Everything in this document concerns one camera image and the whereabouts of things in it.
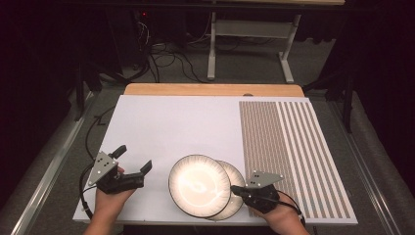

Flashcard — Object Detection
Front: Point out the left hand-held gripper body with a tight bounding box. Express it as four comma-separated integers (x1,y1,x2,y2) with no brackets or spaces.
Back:
87,151,145,195

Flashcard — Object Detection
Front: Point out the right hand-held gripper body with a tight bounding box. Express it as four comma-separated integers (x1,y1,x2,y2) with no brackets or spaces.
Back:
244,169,285,214

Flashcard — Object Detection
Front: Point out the white plate with dark rim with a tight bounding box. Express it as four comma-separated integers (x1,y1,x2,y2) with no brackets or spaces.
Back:
207,160,247,222
167,154,232,219

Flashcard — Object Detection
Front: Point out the person's right hand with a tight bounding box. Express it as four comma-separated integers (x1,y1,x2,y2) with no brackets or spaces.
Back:
250,197,305,231

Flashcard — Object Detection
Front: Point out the person's left hand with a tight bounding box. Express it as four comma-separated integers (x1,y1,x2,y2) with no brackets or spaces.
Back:
94,188,136,218

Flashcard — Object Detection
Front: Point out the white board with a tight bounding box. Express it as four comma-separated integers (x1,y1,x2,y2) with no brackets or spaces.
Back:
71,94,359,227

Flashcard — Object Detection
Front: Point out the black metal stand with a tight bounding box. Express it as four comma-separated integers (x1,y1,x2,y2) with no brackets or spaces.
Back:
302,71,355,134
72,61,103,122

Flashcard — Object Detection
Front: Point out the brown striped placemat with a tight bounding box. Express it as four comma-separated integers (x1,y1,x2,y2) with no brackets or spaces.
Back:
238,100,352,219

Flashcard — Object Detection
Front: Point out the wooden table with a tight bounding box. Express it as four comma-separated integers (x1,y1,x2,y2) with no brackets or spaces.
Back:
123,82,305,98

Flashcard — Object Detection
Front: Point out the dark device with red light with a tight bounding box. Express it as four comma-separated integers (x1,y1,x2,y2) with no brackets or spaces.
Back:
130,9,188,68

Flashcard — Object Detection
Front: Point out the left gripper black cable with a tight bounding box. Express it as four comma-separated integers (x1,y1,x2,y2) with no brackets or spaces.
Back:
78,161,100,220

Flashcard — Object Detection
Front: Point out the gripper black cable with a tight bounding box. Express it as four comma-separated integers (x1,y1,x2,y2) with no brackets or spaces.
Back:
78,161,100,220
254,190,307,228

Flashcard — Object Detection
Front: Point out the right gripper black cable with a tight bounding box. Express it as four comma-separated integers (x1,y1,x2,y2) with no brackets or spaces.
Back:
254,190,307,228

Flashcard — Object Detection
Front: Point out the black floor cable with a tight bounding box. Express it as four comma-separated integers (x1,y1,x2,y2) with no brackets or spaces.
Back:
84,105,115,162

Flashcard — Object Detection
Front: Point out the aluminium floor rail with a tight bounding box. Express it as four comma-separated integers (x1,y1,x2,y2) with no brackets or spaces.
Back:
9,91,96,235
328,100,397,235

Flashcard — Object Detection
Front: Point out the tangle of black floor cables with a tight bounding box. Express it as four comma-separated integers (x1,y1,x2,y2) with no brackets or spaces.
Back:
131,19,209,84

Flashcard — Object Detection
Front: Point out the desk with white metal frame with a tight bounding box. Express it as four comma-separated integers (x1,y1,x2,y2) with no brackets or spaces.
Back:
202,0,346,84

